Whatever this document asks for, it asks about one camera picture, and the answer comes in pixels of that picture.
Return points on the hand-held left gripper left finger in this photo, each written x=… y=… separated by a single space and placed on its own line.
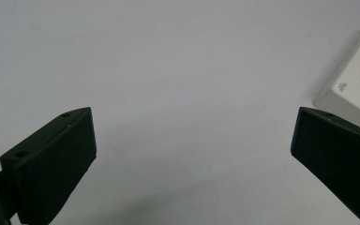
x=53 y=162

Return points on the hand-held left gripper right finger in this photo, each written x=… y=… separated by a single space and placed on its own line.
x=337 y=156

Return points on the white power strip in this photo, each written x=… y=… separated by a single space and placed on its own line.
x=354 y=90

